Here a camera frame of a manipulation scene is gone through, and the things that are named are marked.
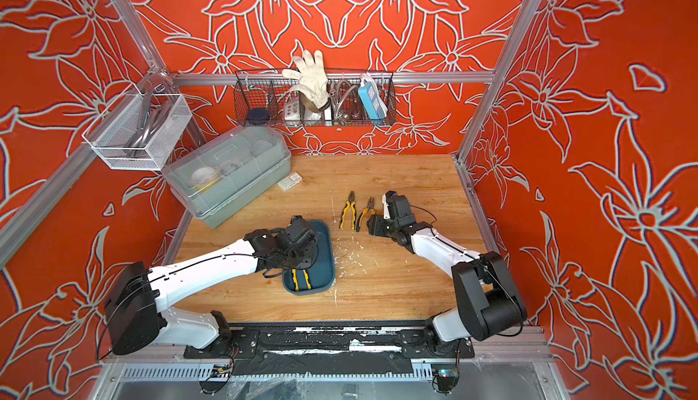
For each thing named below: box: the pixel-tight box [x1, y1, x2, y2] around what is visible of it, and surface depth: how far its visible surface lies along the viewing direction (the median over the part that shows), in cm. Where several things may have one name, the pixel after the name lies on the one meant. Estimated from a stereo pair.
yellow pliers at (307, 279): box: [291, 269, 313, 292], surface depth 85 cm
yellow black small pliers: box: [355, 196, 378, 233], surface depth 102 cm
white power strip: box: [283, 98, 301, 121], surface depth 96 cm
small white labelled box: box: [277, 171, 304, 192], surface depth 112 cm
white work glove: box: [281, 49, 330, 112], surface depth 91 cm
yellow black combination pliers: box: [338, 190, 358, 230], surface depth 102 cm
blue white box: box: [358, 73, 389, 120], surface depth 89 cm
